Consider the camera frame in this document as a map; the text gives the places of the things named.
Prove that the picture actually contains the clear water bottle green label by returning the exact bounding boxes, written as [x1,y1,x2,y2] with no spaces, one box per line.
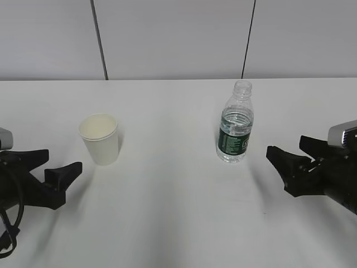
[216,80,254,163]

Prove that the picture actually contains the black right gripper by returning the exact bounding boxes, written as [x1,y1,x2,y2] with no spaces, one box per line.
[266,136,356,214]

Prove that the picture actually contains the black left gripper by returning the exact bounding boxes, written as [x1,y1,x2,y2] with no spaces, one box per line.
[1,149,83,210]

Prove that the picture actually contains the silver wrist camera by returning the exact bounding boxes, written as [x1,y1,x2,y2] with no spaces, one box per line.
[327,120,356,149]
[0,128,13,150]

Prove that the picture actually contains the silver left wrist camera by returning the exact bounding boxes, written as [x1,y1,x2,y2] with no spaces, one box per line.
[0,128,13,150]

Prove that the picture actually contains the white paper cup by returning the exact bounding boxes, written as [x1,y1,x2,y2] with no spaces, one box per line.
[78,113,119,166]

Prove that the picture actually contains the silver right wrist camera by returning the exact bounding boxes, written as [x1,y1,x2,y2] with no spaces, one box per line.
[327,120,356,149]

